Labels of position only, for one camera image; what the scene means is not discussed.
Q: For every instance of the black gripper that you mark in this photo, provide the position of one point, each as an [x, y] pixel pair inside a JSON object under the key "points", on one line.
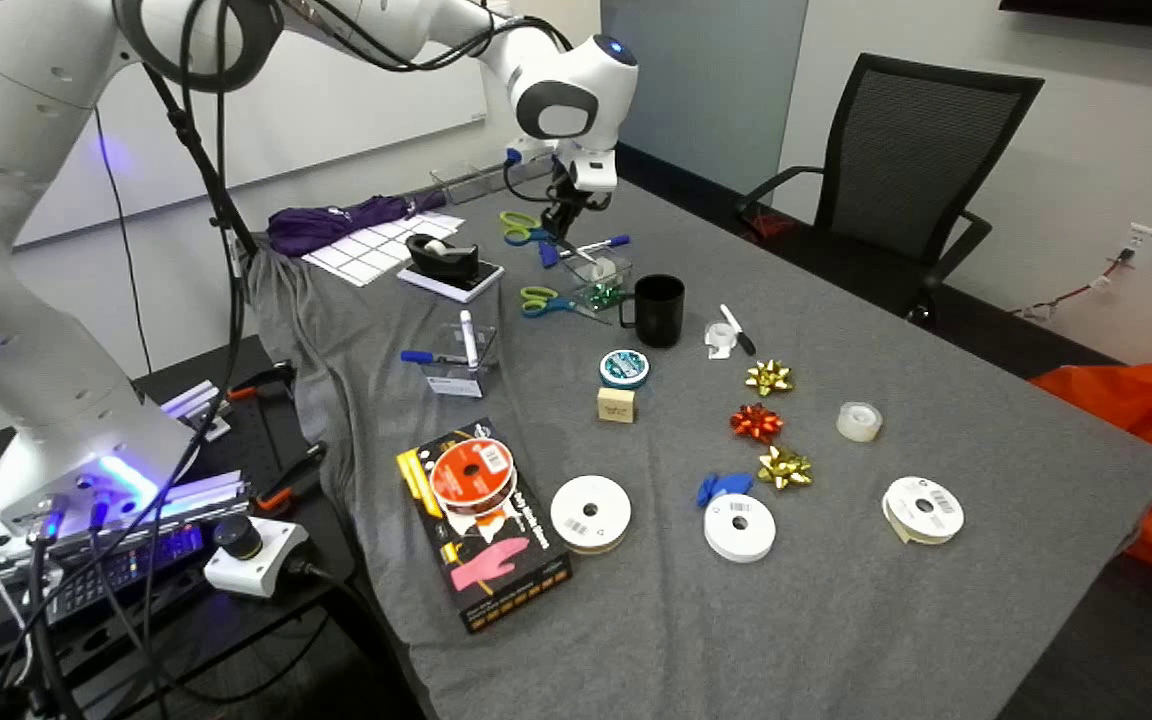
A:
{"points": [[576, 182]]}

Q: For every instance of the blue green scissors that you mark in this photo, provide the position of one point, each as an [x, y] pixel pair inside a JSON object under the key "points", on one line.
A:
{"points": [[530, 233], [546, 302]]}

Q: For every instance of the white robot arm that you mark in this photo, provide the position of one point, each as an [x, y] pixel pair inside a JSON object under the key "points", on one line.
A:
{"points": [[80, 434]]}

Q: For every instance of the blue marker pen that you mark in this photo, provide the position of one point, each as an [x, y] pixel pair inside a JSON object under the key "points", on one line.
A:
{"points": [[602, 247]]}

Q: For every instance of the clear tape dispenser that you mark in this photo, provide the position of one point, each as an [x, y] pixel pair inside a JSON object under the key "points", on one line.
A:
{"points": [[602, 281]]}

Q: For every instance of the black mug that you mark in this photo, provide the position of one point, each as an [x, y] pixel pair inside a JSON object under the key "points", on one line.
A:
{"points": [[655, 308]]}

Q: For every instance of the black tape dispenser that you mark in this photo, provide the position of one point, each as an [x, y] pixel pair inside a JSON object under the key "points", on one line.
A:
{"points": [[441, 262]]}

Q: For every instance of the small blue tape roll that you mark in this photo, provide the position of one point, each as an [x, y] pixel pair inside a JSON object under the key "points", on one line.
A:
{"points": [[626, 369]]}

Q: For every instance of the white black marker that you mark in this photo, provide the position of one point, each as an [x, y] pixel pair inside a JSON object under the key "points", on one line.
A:
{"points": [[739, 328]]}

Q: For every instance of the small wooden block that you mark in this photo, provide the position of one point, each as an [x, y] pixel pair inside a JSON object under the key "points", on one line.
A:
{"points": [[614, 405]]}

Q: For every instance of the blue pen on plastic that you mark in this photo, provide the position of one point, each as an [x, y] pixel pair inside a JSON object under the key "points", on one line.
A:
{"points": [[436, 356]]}

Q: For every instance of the grey tablecloth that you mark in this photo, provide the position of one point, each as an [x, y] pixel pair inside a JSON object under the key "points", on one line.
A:
{"points": [[839, 622]]}

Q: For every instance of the gold gift bow far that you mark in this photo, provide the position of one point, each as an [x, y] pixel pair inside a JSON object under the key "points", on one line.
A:
{"points": [[771, 378]]}

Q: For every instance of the gold gift bow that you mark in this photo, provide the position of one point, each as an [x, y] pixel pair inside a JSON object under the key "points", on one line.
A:
{"points": [[771, 378], [784, 469]]}

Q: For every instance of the purple cloth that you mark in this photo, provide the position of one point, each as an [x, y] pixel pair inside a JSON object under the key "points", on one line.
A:
{"points": [[307, 228]]}

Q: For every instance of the red gift bow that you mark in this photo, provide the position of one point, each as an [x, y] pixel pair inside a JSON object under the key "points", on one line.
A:
{"points": [[754, 420]]}

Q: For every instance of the white ribbon spool near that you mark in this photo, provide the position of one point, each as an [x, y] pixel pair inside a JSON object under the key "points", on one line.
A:
{"points": [[591, 514]]}

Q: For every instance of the white ribbon spool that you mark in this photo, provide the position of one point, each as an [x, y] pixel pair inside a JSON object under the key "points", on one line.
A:
{"points": [[591, 514], [739, 531], [923, 510]]}

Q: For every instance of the blue gift bow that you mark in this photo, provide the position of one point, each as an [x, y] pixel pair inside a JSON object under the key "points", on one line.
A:
{"points": [[721, 486]]}

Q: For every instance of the gold gift bow near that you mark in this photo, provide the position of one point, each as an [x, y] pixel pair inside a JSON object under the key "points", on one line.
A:
{"points": [[784, 469]]}

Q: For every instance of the black orange ribbon package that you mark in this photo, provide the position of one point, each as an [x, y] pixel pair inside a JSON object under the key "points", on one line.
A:
{"points": [[487, 524]]}

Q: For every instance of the black mesh office chair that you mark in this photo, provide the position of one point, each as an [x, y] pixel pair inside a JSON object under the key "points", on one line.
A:
{"points": [[890, 206]]}

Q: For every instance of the white ribbon spool middle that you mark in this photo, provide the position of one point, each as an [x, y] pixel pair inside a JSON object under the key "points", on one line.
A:
{"points": [[739, 531]]}

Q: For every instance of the small clear tape roll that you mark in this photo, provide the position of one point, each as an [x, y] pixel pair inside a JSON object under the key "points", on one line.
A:
{"points": [[859, 420]]}

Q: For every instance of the white ribbon spool far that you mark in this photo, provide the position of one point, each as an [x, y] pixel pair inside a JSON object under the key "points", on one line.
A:
{"points": [[923, 510]]}

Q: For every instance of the white black control knob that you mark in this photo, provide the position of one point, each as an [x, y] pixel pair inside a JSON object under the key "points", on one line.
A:
{"points": [[248, 555]]}

